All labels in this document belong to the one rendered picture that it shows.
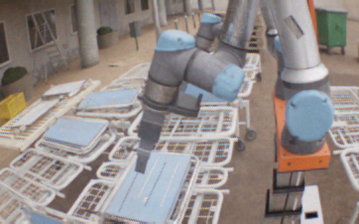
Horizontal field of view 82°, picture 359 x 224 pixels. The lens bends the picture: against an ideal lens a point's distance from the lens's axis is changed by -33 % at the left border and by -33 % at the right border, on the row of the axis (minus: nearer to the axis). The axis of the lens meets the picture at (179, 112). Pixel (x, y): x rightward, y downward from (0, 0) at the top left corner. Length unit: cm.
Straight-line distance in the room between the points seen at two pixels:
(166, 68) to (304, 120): 30
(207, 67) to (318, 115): 25
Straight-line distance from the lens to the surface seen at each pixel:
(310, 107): 50
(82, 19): 806
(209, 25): 108
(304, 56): 50
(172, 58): 57
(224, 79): 55
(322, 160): 73
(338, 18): 775
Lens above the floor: 155
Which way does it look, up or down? 23 degrees down
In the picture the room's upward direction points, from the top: 8 degrees counter-clockwise
